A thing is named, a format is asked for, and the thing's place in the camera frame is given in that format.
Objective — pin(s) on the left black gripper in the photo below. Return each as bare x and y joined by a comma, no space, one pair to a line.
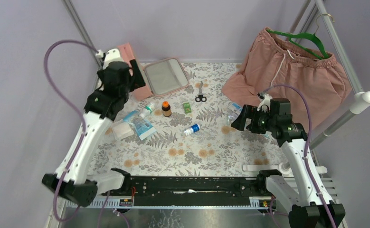
134,75

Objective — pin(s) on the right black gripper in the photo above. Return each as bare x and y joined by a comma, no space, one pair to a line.
251,112

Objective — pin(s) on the clear bag teal strip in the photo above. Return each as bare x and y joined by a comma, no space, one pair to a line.
232,116

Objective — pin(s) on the pink medicine kit case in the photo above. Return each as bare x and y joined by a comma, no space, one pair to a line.
161,78

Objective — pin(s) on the white bottle green label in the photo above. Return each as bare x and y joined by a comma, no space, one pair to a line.
147,110

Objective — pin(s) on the brown bottle orange cap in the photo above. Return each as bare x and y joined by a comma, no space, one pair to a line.
166,109

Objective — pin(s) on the black handled scissors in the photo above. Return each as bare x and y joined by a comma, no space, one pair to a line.
200,97

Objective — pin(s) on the blue white pouch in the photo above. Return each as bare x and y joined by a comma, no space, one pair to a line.
143,127

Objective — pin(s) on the small green box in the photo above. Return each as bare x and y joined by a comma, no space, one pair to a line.
187,108

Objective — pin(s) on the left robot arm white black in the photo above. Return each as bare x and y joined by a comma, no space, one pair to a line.
71,180

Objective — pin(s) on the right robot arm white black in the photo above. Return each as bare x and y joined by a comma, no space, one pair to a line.
310,206

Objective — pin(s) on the blue white sachet pack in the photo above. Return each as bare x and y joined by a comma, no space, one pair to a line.
235,108

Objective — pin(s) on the white bottle blue label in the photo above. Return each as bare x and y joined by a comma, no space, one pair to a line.
191,130

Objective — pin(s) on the white gauze packet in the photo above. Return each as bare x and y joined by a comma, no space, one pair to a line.
121,130

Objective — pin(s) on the pink shorts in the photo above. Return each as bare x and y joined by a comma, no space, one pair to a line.
315,88

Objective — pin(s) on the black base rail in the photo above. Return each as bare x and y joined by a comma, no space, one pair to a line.
194,191

